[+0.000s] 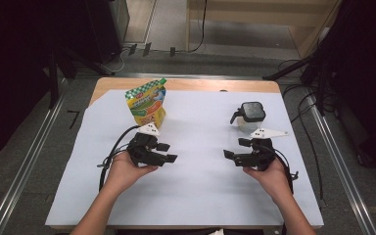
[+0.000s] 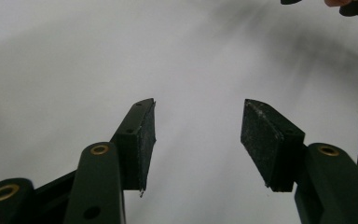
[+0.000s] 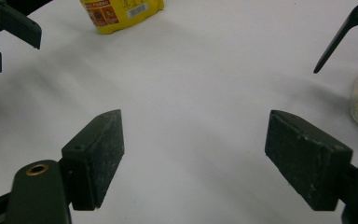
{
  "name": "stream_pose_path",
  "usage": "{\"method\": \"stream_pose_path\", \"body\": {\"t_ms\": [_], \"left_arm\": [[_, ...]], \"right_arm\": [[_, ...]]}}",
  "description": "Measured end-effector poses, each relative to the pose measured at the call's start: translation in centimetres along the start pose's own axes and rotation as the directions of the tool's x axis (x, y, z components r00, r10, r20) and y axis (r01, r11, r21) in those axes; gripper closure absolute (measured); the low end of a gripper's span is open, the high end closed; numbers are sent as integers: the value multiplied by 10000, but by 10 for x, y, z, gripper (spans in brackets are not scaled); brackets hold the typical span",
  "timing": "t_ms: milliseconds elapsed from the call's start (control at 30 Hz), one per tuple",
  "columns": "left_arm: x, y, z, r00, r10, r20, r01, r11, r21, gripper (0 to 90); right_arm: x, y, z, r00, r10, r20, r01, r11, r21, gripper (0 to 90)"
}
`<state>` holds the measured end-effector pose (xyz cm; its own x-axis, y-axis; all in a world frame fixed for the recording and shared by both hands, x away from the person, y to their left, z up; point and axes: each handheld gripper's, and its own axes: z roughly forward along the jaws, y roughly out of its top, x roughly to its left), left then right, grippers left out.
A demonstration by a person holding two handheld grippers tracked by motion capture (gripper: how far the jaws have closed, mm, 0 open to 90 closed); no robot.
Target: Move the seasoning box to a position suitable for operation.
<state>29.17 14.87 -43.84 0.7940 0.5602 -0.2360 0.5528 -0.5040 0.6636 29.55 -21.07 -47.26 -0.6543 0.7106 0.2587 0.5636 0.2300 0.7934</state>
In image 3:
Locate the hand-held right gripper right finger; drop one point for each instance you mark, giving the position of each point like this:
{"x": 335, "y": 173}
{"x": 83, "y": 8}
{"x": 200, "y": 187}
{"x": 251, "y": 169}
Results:
{"x": 307, "y": 158}

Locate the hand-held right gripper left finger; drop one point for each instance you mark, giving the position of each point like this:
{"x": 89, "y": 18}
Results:
{"x": 96, "y": 155}

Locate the white table sheet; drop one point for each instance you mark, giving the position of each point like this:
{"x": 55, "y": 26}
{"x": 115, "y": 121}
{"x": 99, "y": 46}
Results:
{"x": 192, "y": 77}

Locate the yellow spouted refill pouch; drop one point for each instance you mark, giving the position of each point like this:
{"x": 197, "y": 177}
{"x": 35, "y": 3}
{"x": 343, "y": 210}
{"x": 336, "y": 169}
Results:
{"x": 121, "y": 14}

